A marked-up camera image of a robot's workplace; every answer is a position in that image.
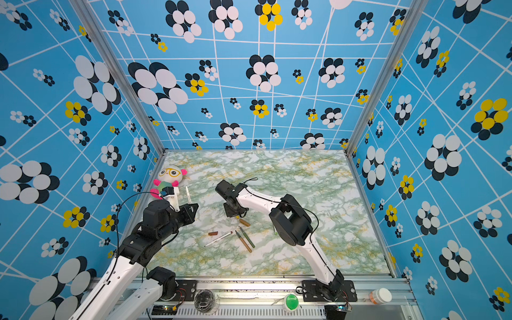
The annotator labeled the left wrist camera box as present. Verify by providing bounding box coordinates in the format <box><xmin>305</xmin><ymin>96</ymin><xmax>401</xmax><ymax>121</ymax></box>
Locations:
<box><xmin>160</xmin><ymin>186</ymin><xmax>179</xmax><ymax>212</ymax></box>

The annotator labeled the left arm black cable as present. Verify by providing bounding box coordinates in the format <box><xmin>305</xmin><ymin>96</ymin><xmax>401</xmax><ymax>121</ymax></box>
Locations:
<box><xmin>115</xmin><ymin>191</ymin><xmax>161</xmax><ymax>265</ymax></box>

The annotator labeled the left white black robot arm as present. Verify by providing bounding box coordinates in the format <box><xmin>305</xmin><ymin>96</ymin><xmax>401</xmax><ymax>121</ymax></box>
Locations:
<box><xmin>70</xmin><ymin>199</ymin><xmax>199</xmax><ymax>319</ymax></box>

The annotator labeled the white pen yellow tip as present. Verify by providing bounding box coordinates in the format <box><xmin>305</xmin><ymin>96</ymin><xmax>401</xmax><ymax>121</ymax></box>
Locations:
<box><xmin>185</xmin><ymin>186</ymin><xmax>192</xmax><ymax>204</ymax></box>

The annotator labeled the aluminium front frame rail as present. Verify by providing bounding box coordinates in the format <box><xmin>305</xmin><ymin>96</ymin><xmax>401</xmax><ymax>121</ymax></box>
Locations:
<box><xmin>176</xmin><ymin>274</ymin><xmax>417</xmax><ymax>307</ymax></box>

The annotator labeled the white orange bottle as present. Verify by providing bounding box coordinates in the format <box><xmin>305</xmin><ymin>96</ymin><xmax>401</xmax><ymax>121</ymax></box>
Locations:
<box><xmin>369</xmin><ymin>287</ymin><xmax>393</xmax><ymax>305</ymax></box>

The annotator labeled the green push button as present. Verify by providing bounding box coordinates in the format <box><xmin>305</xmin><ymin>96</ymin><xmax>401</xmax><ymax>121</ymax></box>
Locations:
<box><xmin>283</xmin><ymin>293</ymin><xmax>299</xmax><ymax>312</ymax></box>

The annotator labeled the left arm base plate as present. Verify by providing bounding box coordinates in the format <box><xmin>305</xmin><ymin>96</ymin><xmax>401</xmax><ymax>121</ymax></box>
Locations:
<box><xmin>160</xmin><ymin>279</ymin><xmax>198</xmax><ymax>302</ymax></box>

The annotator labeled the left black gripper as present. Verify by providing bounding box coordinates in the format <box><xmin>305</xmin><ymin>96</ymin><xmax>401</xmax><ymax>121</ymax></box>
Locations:
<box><xmin>159</xmin><ymin>201</ymin><xmax>199</xmax><ymax>243</ymax></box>

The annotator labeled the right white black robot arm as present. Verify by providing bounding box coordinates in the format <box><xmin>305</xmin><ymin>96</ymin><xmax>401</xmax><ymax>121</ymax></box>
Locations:
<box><xmin>215</xmin><ymin>180</ymin><xmax>344</xmax><ymax>301</ymax></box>

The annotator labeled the green gel pen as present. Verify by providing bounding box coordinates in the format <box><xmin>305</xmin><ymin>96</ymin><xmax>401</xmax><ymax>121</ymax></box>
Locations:
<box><xmin>239</xmin><ymin>227</ymin><xmax>255</xmax><ymax>248</ymax></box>

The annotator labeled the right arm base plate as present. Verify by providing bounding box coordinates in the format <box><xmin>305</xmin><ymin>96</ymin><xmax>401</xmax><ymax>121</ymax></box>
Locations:
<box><xmin>301</xmin><ymin>280</ymin><xmax>358</xmax><ymax>303</ymax></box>

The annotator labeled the tan brown pen cap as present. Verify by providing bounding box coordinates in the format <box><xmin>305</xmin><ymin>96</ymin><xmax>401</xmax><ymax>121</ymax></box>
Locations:
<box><xmin>239</xmin><ymin>219</ymin><xmax>251</xmax><ymax>227</ymax></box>

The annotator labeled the white pink plush toy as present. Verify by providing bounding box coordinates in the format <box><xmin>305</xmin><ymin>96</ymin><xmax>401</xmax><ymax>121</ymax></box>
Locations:
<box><xmin>150</xmin><ymin>166</ymin><xmax>188</xmax><ymax>199</ymax></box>

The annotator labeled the brown gel pen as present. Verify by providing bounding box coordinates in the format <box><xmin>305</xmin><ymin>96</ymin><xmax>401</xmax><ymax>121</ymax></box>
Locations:
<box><xmin>235</xmin><ymin>230</ymin><xmax>252</xmax><ymax>253</ymax></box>

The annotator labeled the white pen brown tip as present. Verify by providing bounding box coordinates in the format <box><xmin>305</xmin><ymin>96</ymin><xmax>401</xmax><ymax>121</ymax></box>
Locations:
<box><xmin>204</xmin><ymin>231</ymin><xmax>233</xmax><ymax>247</ymax></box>

